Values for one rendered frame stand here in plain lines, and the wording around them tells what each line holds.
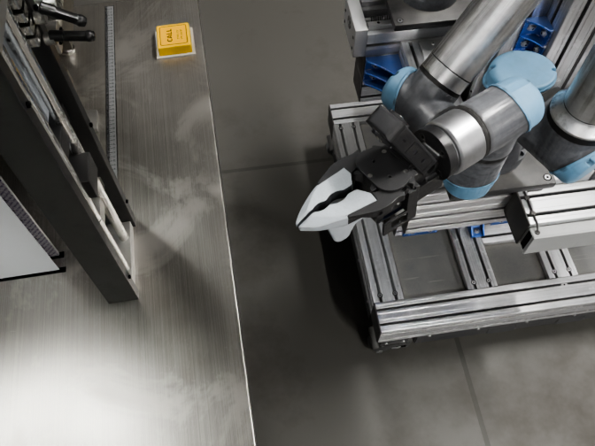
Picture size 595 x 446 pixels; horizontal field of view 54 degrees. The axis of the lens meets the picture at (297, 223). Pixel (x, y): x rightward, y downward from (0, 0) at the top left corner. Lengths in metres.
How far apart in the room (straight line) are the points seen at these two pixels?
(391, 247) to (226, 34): 1.32
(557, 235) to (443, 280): 0.55
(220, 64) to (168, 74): 1.30
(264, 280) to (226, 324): 1.02
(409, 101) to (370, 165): 0.23
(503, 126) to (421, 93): 0.17
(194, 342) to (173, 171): 0.34
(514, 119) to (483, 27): 0.16
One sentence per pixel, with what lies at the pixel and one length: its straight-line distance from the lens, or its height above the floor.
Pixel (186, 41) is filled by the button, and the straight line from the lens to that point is 1.33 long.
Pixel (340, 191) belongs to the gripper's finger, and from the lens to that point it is 0.68.
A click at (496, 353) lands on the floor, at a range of 2.00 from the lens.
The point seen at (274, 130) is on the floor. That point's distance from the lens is 2.33.
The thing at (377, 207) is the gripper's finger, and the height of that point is 1.25.
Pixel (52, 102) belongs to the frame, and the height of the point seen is 1.27.
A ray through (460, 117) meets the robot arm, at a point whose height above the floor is 1.25.
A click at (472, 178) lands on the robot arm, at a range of 0.87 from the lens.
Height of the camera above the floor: 1.81
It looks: 60 degrees down
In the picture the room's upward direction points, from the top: straight up
